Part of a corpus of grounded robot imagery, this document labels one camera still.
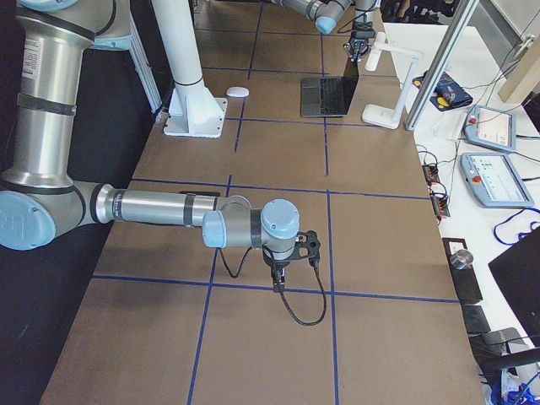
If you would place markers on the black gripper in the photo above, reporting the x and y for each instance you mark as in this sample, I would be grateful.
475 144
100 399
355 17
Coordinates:
357 46
274 264

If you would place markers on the grey laptop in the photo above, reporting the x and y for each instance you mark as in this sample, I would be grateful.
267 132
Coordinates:
329 96

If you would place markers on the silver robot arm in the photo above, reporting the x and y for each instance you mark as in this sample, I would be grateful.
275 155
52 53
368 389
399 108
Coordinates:
40 202
327 14

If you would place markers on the white desk lamp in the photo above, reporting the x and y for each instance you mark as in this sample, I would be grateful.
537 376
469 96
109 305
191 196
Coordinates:
386 107

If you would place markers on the white computer mouse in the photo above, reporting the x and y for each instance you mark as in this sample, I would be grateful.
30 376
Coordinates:
237 92

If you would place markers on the space pattern pencil case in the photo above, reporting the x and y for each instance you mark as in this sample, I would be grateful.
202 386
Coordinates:
449 95

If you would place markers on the far teach pendant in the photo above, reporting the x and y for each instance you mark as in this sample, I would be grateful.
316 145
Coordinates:
490 128

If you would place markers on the teach pendant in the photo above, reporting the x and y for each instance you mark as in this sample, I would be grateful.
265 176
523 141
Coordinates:
490 128
494 181

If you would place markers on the orange black connector board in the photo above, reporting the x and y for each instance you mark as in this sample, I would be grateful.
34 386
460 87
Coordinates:
438 194

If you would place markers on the silver metal cylinder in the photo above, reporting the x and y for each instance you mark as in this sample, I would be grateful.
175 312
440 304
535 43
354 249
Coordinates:
461 259

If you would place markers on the near teach pendant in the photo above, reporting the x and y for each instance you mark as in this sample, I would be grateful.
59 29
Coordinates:
494 181

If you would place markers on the aluminium frame post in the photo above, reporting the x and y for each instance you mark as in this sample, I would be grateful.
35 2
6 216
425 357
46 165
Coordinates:
453 33

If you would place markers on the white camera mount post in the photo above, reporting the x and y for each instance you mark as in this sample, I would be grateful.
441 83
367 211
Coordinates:
193 111

